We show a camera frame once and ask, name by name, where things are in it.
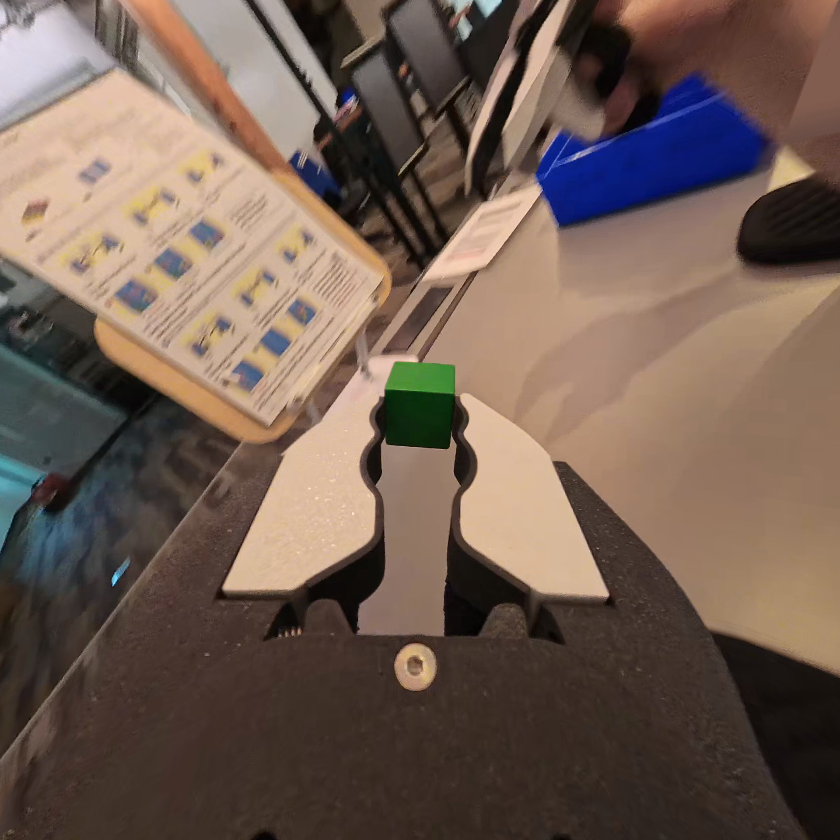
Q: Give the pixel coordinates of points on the wooden beam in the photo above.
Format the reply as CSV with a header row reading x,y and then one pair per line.
x,y
197,72

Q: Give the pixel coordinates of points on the blue plastic bin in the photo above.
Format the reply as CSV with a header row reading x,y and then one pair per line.
x,y
656,164

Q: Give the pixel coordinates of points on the instruction sheet on black board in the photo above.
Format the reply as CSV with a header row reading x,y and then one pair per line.
x,y
197,229

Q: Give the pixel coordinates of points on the black computer monitor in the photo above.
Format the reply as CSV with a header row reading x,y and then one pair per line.
x,y
426,52
387,111

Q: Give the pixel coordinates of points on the person's right hand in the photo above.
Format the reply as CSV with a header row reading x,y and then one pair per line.
x,y
682,39

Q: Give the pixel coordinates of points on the paper in plastic sleeve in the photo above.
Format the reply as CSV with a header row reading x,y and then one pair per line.
x,y
485,233

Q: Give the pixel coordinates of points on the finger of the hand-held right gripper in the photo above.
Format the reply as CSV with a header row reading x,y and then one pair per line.
x,y
538,92
492,111

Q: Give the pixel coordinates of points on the black background desk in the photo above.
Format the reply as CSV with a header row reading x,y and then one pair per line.
x,y
394,197

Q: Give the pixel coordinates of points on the green wooden cube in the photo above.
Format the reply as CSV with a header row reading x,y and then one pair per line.
x,y
420,407

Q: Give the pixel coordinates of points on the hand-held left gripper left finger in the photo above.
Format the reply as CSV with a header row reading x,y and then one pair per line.
x,y
308,518

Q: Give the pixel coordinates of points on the blue jacket white stripes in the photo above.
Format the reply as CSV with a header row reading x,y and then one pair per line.
x,y
312,174

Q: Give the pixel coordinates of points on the black padded armrest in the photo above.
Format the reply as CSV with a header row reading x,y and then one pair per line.
x,y
794,223

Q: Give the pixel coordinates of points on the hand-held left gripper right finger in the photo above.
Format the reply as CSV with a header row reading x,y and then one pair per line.
x,y
525,518

